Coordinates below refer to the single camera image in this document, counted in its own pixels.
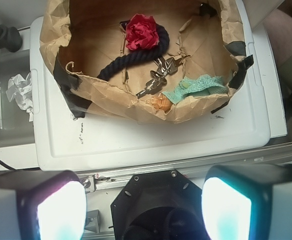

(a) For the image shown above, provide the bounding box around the orange seashell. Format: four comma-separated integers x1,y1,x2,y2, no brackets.
150,95,173,111

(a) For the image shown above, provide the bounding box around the crumpled white paper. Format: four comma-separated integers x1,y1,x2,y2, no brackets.
6,72,34,122

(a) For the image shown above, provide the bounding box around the white plastic bin lid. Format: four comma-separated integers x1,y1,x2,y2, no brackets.
29,0,272,172

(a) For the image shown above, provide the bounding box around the brown paper bag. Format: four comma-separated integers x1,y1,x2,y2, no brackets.
40,0,254,124

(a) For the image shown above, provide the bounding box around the clear plastic bin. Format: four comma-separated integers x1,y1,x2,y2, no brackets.
0,48,37,150

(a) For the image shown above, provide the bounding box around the silver keys bunch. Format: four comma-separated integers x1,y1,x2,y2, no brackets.
135,56,185,99

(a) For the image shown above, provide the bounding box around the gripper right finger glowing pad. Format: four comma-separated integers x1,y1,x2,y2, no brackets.
201,163,292,240

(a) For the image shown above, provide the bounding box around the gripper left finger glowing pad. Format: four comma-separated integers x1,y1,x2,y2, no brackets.
0,170,87,240

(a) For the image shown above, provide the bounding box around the black octagonal mount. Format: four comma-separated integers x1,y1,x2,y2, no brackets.
110,169,210,240

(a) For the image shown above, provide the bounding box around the teal cloth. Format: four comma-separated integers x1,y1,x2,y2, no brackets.
162,74,229,104

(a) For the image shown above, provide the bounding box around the dark navy rope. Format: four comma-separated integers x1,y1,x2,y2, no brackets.
96,20,171,83

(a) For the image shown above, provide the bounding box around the grey clamp knob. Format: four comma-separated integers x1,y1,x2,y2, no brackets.
0,24,23,53

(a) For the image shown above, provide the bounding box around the aluminium rail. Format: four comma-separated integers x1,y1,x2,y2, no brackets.
77,141,292,192

